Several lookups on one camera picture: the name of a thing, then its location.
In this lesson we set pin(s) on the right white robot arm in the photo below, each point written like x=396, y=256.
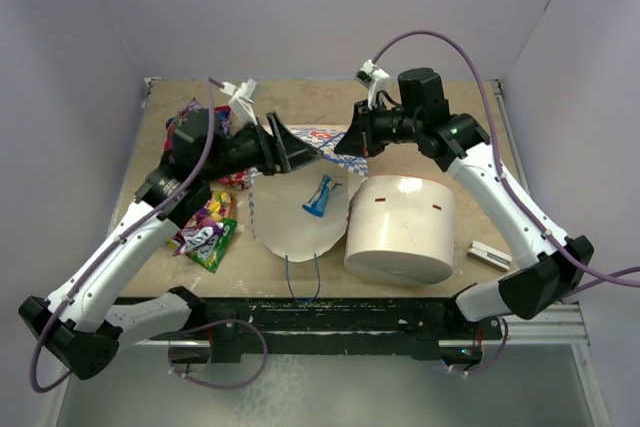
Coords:
x=544, y=252

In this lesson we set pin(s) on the red berry candy packet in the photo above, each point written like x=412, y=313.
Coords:
x=190, y=239

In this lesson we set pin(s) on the orange fruit candy packet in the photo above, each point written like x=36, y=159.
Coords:
x=220, y=206

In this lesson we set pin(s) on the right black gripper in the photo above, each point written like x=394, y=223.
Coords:
x=356, y=142

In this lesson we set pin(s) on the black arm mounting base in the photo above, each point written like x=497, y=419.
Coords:
x=419, y=328

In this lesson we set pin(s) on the blue checkered paper bag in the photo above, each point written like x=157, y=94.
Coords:
x=275, y=202

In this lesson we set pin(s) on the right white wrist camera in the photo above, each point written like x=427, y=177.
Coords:
x=374, y=79

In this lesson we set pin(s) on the purple snack packet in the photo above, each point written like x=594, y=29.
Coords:
x=223, y=117

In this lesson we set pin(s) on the blue small snack packet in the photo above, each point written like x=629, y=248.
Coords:
x=317, y=204

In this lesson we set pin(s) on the aluminium rail frame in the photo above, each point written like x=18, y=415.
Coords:
x=84, y=325

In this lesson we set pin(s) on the small white metal clip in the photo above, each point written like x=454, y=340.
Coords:
x=485, y=254

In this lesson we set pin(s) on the white cylindrical container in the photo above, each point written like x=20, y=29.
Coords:
x=401, y=231

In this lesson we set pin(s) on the red small snack packet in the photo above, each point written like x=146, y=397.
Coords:
x=240, y=181

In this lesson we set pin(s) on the green spring tea candy packet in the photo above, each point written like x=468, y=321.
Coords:
x=210, y=256

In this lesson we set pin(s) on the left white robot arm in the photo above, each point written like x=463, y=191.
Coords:
x=80, y=323

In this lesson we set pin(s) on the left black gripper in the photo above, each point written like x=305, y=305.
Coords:
x=298, y=152

